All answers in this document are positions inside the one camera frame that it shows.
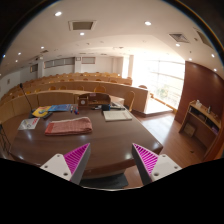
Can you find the white paper pad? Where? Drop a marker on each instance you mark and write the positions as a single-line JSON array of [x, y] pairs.
[[117, 115]]

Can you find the folded pink towel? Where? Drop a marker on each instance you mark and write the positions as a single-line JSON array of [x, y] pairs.
[[81, 125]]

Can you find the wooden shelf cabinet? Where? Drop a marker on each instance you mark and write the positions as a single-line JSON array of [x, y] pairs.
[[201, 123]]

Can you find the blue book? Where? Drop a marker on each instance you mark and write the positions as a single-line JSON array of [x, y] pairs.
[[60, 108]]

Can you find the long curved wooden bench desk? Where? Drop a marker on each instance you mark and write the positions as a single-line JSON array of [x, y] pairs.
[[66, 93]]

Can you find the wooden chair behind organizer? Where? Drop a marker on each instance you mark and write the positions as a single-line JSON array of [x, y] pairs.
[[100, 89]]

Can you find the black remote control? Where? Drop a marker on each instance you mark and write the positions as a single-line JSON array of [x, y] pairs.
[[48, 115]]

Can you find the white red leaflet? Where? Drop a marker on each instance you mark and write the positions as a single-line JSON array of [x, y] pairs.
[[28, 124]]

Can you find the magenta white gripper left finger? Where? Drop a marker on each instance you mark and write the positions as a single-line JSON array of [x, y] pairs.
[[70, 166]]

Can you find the wooden desk organizer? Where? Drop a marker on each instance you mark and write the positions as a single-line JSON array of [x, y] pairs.
[[93, 99]]

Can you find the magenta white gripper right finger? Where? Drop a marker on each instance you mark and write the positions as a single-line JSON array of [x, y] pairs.
[[151, 166]]

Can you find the wooden chair at table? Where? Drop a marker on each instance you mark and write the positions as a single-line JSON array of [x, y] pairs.
[[129, 100]]

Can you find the black desk microphone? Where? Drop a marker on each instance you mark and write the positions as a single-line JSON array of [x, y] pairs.
[[31, 115]]

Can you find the yellow blue booklet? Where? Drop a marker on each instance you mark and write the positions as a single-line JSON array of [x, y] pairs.
[[41, 111]]

